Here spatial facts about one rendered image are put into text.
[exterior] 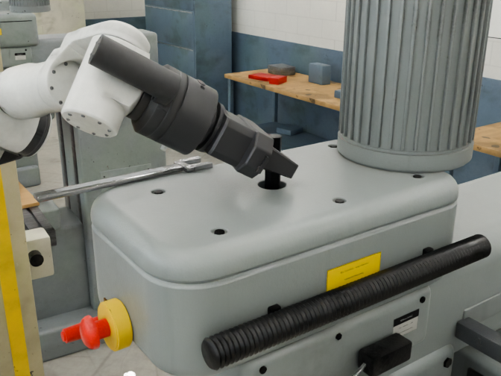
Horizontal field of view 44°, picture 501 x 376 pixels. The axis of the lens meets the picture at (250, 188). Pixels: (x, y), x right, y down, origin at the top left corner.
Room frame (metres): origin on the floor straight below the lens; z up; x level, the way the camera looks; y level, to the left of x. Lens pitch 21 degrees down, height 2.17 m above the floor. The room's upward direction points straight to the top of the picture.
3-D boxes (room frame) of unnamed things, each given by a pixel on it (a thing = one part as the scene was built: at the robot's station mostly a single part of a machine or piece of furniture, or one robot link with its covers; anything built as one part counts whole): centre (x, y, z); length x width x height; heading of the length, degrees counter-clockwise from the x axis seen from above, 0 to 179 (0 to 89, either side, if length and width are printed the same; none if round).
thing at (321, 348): (0.79, -0.06, 1.68); 0.34 x 0.24 x 0.10; 125
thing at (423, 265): (0.66, -0.14, 1.79); 0.45 x 0.04 x 0.04; 125
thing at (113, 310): (0.63, 0.16, 1.76); 0.06 x 0.02 x 0.06; 35
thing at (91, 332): (0.62, 0.18, 1.76); 0.04 x 0.03 x 0.04; 35
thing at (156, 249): (0.77, -0.04, 1.81); 0.47 x 0.26 x 0.16; 125
